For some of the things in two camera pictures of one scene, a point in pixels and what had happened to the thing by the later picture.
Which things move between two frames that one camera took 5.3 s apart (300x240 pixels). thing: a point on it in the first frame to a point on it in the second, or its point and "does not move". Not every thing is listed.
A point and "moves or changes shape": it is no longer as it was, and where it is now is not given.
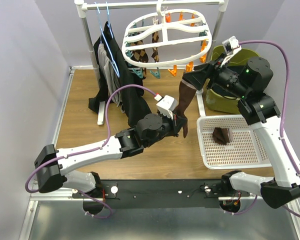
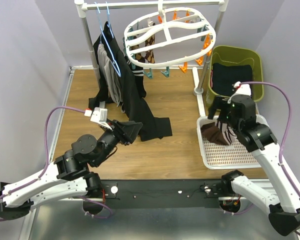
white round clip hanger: [167, 39] moves or changes shape
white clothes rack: [85, 5] does not move
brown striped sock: [186, 92] to [226, 136]
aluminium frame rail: [35, 196] does not move
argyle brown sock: [155, 39] to [150, 55]
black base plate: [160, 193] does not move
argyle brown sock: [139, 55] to [146, 56]
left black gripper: [176, 124] to [120, 129]
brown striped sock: [221, 135] to [209, 130]
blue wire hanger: [111, 31] does not move
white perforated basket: [245, 150] does not move
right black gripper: [197, 78] to [221, 102]
